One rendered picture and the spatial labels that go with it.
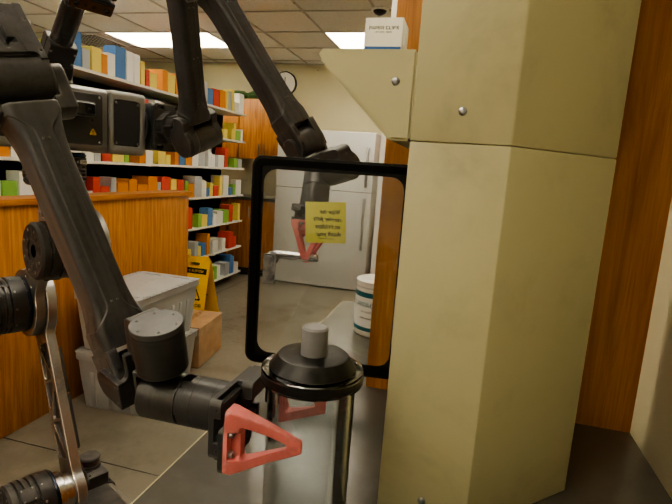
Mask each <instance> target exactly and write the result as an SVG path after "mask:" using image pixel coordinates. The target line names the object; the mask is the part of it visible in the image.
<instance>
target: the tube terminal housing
mask: <svg viewBox="0 0 672 504"><path fill-rule="evenodd" d="M640 6H641V0H423V4H422V15H421V26H420V37H419V49H418V60H417V71H416V82H415V93H414V104H413V115H412V126H411V137H410V139H411V142H410V147H409V158H408V169H407V180H406V191H405V202H404V213H403V224H402V235H401V246H400V257H399V268H398V280H397V291H396V302H395V313H394V324H393V335H392V346H391V357H390V368H389V379H388V390H387V401H386V412H385V423H384V434H383V446H382V457H381V468H380V479H379V490H378V501H377V504H532V503H535V502H537V501H540V500H542V499H544V498H547V497H549V496H551V495H554V494H556V493H559V492H561V491H563V490H564V489H565V483H566V477H567V470H568V464H569V458H570V451H571V445H572V439H573V432H574V426H575V420H576V413H577V407H578V401H579V394H580V388H581V382H582V375H583V369H584V363H585V356H586V350H587V344H588V337H589V331H590V325H591V318H592V312H593V306H594V299H595V293H596V287H597V280H598V274H599V267H600V261H601V255H602V248H603V242H604V236H605V229H606V223H607V217H608V210H609V204H610V198H611V191H612V185H613V179H614V172H615V166H616V159H615V158H616V157H617V152H618V146H619V139H620V133H621V127H622V120H623V114H624V108H625V101H626V95H627V89H628V82H629V76H630V70H631V63H632V57H633V51H634V44H635V38H636V32H637V25H638V19H639V13H640Z"/></svg>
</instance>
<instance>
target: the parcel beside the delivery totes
mask: <svg viewBox="0 0 672 504"><path fill-rule="evenodd" d="M190 328H194V329H198V330H197V336H196V337H195V341H194V349H193V356H192V362H191V367H192V368H199V367H200V366H202V365H203V364H204V363H205V362H206V361H207V360H208V359H209V358H211V357H212V356H213V355H214V354H215V353H216V352H217V351H218V350H219V349H220V348H221V334H222V312H215V311H205V310H196V309H193V315H192V321H191V327H190Z"/></svg>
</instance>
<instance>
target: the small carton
mask: <svg viewBox="0 0 672 504"><path fill-rule="evenodd" d="M408 30H409V29H408V26H407V24H406V21H405V19H404V17H395V18H366V24H365V38H364V49H407V42H408Z"/></svg>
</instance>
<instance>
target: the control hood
mask: <svg viewBox="0 0 672 504"><path fill-rule="evenodd" d="M319 55H320V57H321V61H322V62H323V63H324V64H325V65H326V67H327V68H328V69H329V70H330V71H331V73H332V74H333V75H334V76H335V77H336V78H337V80H338V81H339V82H340V83H341V84H342V86H343V87H344V88H345V89H346V90H347V92H348V93H349V94H350V95H351V96H352V97H353V99H354V100H355V101H356V102H357V103H358V105H359V106H360V107H361V108H362V109H363V110H364V112H365V113H366V114H367V115H368V116H369V118H370V119H371V120H372V121H373V122H374V124H375V125H376V126H377V127H378V128H379V129H380V131H381V132H382V133H383V134H384V135H385V137H386V138H387V139H389V140H391V141H393V142H395V143H398V144H400V145H402V146H404V147H406V148H408V149H409V147H410V142H411V139H410V137H411V126H412V115H413V104H414V93H415V82H416V71H417V60H418V52H417V51H416V49H322V51H319Z"/></svg>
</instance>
